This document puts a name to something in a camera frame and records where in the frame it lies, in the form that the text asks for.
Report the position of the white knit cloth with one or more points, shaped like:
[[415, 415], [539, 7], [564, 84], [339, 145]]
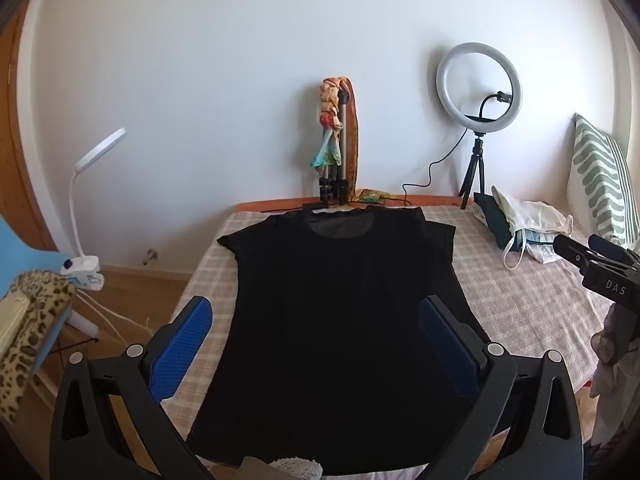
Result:
[[297, 469]]

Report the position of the cream folded cloth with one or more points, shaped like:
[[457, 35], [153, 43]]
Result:
[[12, 325]]

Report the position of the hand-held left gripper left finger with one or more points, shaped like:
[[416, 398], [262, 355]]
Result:
[[181, 350]]

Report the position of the silver folded tripod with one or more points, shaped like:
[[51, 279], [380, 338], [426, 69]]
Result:
[[343, 150]]

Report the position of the person's right forearm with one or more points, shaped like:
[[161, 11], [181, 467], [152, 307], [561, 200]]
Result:
[[617, 405]]

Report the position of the small black tripod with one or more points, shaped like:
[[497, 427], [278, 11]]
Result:
[[477, 165]]

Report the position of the dark green pouch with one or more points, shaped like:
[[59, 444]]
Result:
[[492, 220]]

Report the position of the black t-shirt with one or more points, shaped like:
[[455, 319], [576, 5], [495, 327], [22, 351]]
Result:
[[325, 310]]

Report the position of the orange patterned scarf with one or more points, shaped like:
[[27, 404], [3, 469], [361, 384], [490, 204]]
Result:
[[353, 135]]

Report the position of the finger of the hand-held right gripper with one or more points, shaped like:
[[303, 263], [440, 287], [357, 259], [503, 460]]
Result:
[[607, 246], [575, 254]]

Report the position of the green striped pillow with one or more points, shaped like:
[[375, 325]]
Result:
[[597, 180]]

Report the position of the white cloth bag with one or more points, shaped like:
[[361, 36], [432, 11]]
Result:
[[525, 215]]

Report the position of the blue chair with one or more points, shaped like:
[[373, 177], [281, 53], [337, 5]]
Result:
[[12, 255]]

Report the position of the beige plaid blanket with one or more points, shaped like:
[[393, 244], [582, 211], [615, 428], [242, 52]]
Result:
[[525, 300]]

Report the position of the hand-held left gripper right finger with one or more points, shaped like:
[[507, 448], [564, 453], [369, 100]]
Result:
[[450, 355]]

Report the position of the colourful floral scarf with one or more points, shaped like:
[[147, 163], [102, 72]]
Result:
[[327, 120]]

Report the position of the white clip desk lamp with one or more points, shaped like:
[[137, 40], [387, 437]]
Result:
[[80, 265]]

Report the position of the person's right hand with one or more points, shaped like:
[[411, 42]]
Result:
[[610, 345]]

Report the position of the metal door stopper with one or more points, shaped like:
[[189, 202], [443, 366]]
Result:
[[149, 256]]

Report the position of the black power adapter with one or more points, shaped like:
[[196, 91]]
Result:
[[313, 206]]

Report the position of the leopard print cloth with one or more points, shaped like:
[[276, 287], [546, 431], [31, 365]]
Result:
[[35, 325]]

